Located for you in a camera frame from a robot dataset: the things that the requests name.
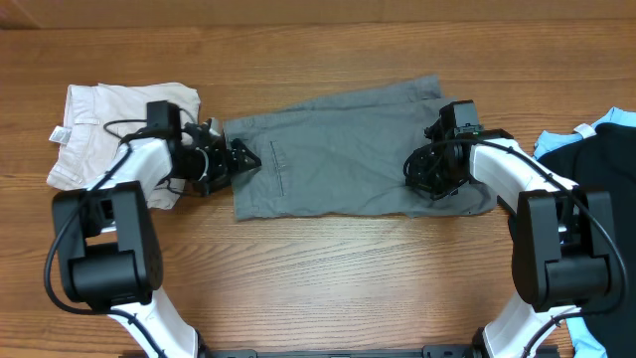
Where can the light blue shirt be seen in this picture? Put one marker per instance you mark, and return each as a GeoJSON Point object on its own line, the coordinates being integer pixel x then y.
{"type": "Point", "coordinates": [561, 139]}

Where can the black shirt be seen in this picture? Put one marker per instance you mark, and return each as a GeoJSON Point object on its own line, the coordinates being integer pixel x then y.
{"type": "Point", "coordinates": [576, 244]}

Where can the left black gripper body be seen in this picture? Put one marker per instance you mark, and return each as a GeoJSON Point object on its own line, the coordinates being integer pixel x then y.
{"type": "Point", "coordinates": [203, 167]}

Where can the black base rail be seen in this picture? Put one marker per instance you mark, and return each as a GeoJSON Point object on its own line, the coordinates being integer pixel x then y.
{"type": "Point", "coordinates": [338, 353]}

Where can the folded beige shorts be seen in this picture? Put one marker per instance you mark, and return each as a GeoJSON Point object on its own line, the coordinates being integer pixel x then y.
{"type": "Point", "coordinates": [97, 117]}

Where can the grey shorts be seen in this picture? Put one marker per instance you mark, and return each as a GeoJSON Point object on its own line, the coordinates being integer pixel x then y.
{"type": "Point", "coordinates": [343, 154]}

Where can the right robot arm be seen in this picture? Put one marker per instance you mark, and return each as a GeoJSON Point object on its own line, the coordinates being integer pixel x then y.
{"type": "Point", "coordinates": [494, 159]}

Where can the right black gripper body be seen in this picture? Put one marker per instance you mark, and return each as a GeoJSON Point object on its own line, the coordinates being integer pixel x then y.
{"type": "Point", "coordinates": [435, 176]}

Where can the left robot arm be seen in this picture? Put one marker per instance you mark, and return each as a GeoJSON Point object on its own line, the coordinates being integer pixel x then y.
{"type": "Point", "coordinates": [106, 257]}

